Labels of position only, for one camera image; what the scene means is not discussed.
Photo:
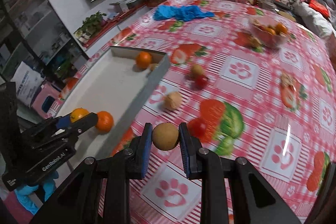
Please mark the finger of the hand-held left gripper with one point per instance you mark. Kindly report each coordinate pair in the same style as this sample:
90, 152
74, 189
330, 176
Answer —
84, 124
64, 122

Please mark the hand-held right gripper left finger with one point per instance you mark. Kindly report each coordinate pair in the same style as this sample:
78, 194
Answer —
147, 150

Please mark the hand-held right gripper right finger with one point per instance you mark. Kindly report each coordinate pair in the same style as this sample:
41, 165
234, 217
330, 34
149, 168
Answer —
185, 153

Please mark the yellowish orange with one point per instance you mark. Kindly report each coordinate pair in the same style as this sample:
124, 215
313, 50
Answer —
78, 113

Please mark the large orange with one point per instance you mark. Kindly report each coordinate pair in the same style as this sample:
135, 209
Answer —
143, 59
104, 121

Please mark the round brown longan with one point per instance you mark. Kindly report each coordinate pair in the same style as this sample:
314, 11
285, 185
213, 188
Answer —
165, 136

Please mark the red cherry tomato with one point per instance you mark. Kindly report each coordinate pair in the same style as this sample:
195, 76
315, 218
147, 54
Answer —
201, 81
198, 126

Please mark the white cardboard box tray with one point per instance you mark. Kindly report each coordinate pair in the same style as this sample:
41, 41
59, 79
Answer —
113, 98

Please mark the brown round fruit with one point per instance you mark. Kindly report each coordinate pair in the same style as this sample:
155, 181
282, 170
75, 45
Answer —
197, 70

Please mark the person's left hand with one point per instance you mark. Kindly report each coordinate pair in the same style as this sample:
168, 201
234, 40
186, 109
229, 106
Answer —
29, 193

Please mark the pink box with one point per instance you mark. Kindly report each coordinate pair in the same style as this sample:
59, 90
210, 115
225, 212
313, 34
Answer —
44, 100

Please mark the tan peeled fruit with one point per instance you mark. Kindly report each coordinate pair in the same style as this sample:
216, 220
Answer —
172, 100

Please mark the white paper sack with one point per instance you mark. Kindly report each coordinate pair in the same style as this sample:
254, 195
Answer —
26, 79

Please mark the white television cabinet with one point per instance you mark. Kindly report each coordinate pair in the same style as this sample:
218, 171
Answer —
105, 27

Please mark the leafy green vegetables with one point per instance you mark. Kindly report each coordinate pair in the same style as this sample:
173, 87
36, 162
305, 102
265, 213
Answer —
92, 20

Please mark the glass door cabinet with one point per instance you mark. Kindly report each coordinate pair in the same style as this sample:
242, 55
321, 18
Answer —
31, 11

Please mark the pile of dry peels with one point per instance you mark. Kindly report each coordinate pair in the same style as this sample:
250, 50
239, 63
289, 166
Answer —
288, 79

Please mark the small fruit beside bowl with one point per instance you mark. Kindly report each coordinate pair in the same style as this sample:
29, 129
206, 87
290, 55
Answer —
253, 41

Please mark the glass bowl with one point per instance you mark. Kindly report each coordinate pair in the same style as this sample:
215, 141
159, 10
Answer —
265, 39

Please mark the pile of blue gloves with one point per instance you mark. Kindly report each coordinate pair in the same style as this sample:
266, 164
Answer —
181, 12

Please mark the orange in glass bowl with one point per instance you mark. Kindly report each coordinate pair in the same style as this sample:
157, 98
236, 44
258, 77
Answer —
270, 30
281, 28

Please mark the red cushion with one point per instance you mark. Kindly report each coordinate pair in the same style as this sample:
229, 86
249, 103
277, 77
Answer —
319, 7

